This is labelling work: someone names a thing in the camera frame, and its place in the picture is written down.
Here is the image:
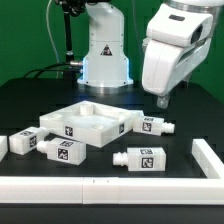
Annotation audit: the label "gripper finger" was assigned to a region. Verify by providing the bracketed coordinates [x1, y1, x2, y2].
[157, 94, 170, 109]

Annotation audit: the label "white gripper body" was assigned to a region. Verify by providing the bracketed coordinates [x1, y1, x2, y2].
[142, 3, 213, 96]

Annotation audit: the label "white square table top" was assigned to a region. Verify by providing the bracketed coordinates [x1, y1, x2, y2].
[39, 101, 143, 148]

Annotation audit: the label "white block left edge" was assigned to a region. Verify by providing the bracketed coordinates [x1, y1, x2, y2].
[0, 136, 8, 162]

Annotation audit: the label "white U-shaped obstacle fence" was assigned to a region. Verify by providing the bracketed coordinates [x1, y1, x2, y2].
[0, 139, 224, 205]

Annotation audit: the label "black cables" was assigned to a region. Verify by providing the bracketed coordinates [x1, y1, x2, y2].
[22, 63, 73, 80]

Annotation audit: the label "black camera pole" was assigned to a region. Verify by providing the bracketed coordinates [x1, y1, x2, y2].
[54, 0, 85, 82]

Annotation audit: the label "grey cable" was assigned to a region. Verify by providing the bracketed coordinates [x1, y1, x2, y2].
[45, 0, 64, 80]

